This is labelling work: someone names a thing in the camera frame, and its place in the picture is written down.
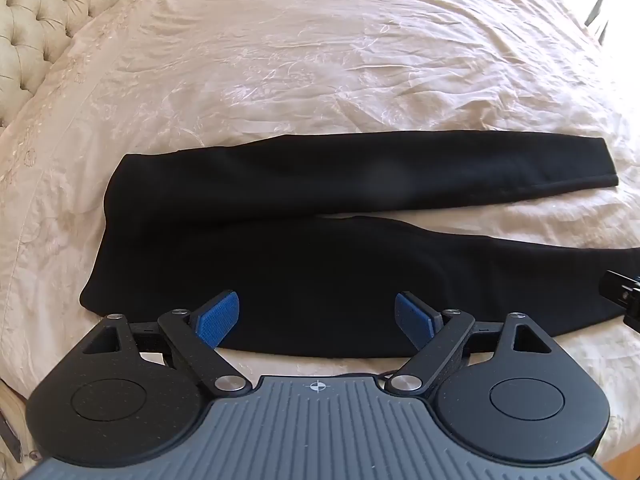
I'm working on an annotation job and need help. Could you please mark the white curtain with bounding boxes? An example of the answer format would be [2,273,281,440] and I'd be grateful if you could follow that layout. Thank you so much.
[584,0,640,48]

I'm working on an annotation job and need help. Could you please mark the cream embroidered bedspread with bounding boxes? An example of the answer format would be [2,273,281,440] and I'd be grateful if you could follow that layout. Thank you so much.
[0,0,640,480]

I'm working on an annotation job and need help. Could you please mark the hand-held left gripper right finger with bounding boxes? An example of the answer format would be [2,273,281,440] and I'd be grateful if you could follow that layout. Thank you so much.
[389,291,557,394]

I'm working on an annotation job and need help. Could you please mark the beige tufted headboard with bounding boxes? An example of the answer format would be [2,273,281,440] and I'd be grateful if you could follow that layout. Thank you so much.
[0,0,123,128]

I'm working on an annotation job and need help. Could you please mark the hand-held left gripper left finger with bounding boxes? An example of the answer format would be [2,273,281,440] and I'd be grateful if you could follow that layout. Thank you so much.
[81,289,254,401]

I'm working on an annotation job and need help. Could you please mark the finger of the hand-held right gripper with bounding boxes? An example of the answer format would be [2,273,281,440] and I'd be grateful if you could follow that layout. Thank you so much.
[601,269,640,334]

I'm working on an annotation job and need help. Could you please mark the black pants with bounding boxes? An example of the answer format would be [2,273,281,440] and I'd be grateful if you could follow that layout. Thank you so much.
[79,130,640,360]

